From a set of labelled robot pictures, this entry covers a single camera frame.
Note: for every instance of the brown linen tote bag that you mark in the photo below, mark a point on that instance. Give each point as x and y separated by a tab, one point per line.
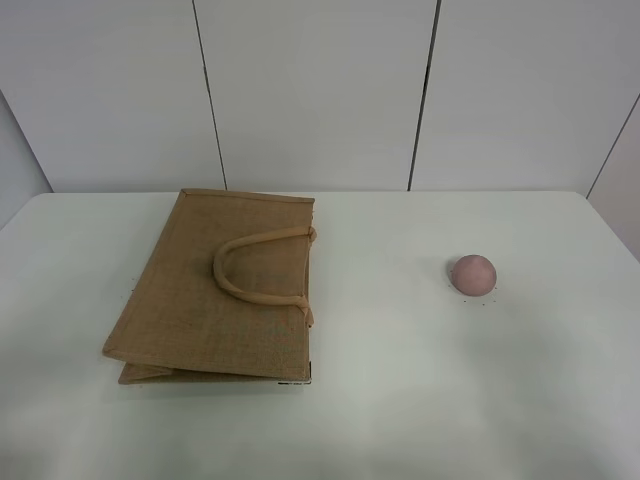
224	296

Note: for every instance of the pink peach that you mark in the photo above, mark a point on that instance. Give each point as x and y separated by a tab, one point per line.
474	275

